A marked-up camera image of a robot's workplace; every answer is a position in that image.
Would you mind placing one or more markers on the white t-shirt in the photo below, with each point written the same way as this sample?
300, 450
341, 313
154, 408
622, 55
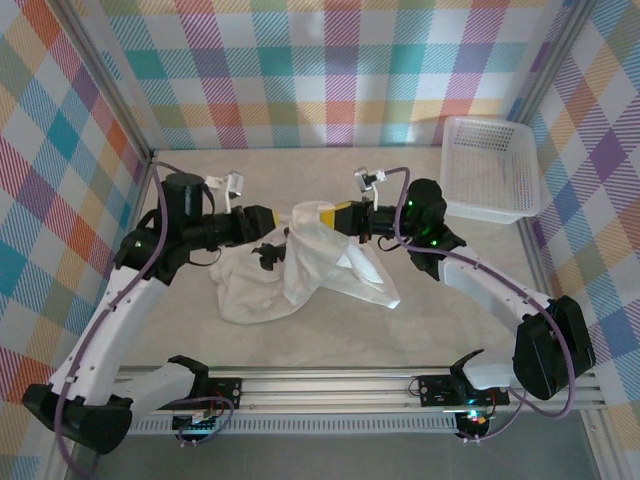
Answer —
310, 265

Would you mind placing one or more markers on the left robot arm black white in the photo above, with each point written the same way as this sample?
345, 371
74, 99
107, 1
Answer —
100, 340

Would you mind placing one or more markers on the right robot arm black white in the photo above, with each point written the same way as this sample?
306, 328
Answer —
480, 285

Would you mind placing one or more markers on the white plastic mesh basket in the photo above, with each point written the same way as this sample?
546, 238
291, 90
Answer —
500, 200

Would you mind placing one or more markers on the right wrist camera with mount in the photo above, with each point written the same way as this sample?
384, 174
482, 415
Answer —
364, 181

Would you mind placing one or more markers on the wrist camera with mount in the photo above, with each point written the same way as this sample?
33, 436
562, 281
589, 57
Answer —
364, 181
236, 184

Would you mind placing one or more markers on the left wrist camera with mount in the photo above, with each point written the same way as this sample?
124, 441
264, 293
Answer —
236, 184

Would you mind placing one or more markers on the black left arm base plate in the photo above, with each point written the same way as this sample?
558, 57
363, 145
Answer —
225, 392

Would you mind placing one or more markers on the long aluminium base rail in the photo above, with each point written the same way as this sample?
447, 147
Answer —
325, 390

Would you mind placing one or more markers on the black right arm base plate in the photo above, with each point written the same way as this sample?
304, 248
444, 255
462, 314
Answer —
435, 390

